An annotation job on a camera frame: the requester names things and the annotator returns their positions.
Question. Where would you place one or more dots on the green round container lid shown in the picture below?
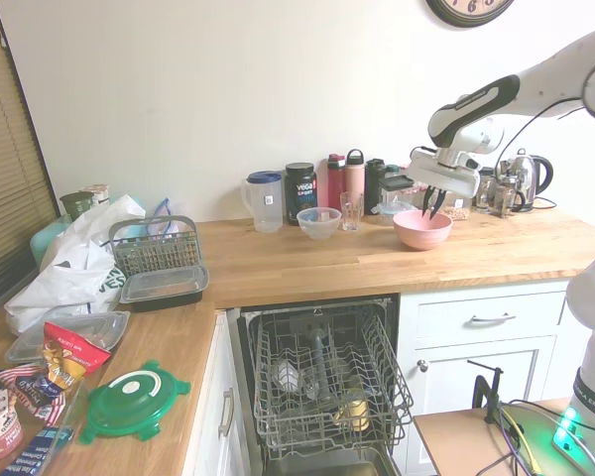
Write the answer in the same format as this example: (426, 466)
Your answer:
(129, 399)

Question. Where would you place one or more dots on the wooden robot mounting board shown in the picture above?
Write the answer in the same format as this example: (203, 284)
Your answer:
(456, 446)

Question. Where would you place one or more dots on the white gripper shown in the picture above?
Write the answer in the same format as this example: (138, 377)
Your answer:
(446, 174)

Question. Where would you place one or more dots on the red snack bag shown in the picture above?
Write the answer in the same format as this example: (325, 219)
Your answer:
(72, 357)

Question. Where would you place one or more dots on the dishwasher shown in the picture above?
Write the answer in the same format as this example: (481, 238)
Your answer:
(243, 317)

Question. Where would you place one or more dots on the clear glass jar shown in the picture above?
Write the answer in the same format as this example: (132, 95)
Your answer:
(485, 191)

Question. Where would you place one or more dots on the pink bowl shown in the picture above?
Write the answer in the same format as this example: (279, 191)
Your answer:
(421, 233)

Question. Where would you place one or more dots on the black Vega protein tub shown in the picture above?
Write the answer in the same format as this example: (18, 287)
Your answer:
(301, 196)

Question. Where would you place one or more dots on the small jar of nuts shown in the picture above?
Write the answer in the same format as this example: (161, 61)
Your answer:
(459, 212)

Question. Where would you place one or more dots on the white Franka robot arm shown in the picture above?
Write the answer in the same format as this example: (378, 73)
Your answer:
(540, 84)

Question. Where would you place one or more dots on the clear plastic takeout container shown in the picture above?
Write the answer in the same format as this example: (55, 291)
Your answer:
(32, 342)

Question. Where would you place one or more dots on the blue nut box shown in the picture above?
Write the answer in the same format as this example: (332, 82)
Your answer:
(35, 448)

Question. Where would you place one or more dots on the silver cabinet knob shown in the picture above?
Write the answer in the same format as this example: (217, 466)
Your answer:
(422, 366)

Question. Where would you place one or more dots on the clear glass bowl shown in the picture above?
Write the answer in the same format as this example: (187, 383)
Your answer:
(318, 224)

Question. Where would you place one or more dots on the clear glass baking dish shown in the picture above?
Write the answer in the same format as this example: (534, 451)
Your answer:
(72, 411)

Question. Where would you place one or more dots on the gray cutlery basket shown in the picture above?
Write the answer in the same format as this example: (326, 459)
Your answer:
(156, 248)

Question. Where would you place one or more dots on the white yogurt cup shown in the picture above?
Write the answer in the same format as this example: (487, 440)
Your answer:
(98, 194)

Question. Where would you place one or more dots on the glass container blue lid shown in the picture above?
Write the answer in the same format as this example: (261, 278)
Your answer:
(389, 212)

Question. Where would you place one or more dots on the white cabinet door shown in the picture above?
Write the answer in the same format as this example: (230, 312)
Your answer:
(486, 392)

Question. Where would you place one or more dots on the beige window blinds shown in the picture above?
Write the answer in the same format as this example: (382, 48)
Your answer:
(7, 163)

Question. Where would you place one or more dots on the teal plastic container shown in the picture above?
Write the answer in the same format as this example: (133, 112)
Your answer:
(43, 240)

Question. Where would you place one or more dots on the white cabinet drawer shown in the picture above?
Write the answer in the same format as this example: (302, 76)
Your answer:
(540, 310)

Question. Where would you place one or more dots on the black clamp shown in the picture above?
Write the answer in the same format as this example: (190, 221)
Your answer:
(491, 392)

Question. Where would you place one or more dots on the black takeout container clear lid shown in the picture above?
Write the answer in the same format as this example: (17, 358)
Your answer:
(163, 290)

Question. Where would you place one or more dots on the black round wall clock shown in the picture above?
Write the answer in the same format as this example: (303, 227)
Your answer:
(468, 12)

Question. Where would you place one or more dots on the clear drinking glass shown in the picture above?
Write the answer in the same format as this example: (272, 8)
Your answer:
(351, 212)

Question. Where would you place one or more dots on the clear zip bag blue seal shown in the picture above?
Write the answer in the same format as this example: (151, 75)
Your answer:
(166, 210)

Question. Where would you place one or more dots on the stainless steel electric kettle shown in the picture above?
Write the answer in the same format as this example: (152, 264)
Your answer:
(528, 178)

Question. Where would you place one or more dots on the clear pitcher blue lid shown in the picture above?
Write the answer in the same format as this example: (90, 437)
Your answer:
(267, 203)

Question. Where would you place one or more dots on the pink bottle black cap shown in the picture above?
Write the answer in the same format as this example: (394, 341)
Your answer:
(355, 176)

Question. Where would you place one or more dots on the white plastic shopping bag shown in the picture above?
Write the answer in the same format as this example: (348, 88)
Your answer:
(74, 268)

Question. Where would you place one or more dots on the red striped popcorn bag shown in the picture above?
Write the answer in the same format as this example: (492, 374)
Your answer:
(0, 421)

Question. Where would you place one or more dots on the dark green cup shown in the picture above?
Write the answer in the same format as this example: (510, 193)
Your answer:
(77, 204)

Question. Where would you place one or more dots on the black water bottle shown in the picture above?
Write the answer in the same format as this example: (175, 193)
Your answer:
(374, 186)

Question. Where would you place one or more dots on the glass french press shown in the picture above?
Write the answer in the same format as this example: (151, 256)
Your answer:
(507, 196)

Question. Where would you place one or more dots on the yellow jar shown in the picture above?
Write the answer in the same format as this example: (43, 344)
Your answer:
(354, 409)

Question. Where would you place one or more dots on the red water bottle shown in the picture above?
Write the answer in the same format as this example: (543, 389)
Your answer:
(335, 181)

